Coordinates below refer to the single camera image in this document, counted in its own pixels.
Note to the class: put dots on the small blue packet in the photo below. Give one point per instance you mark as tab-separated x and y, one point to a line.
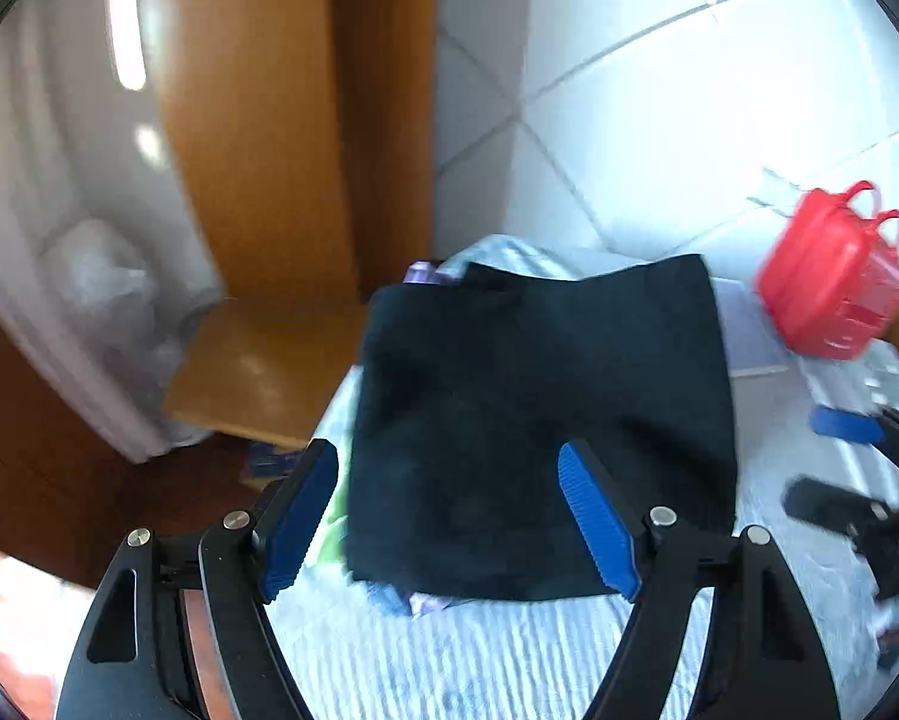
269	461

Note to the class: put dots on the red bear-embossed carry case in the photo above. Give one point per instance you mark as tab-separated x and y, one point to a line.
824	285

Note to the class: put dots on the folded blue jeans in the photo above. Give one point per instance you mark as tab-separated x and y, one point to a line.
388	600

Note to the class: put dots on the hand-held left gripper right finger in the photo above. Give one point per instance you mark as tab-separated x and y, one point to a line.
595	517

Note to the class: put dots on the wooden headboard post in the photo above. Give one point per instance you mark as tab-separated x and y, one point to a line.
269	127

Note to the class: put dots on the bed with light blue sheet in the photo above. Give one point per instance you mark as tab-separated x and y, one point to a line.
494	660

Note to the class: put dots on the folded lime green garment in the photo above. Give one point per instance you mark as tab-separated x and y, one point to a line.
333	544

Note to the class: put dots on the black pants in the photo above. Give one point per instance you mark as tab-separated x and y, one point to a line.
532	405

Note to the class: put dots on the white plastic bag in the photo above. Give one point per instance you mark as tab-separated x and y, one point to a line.
97	277

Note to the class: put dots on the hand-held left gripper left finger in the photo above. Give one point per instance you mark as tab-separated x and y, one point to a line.
299	517

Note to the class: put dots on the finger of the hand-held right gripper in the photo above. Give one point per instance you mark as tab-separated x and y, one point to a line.
843	424
816	499

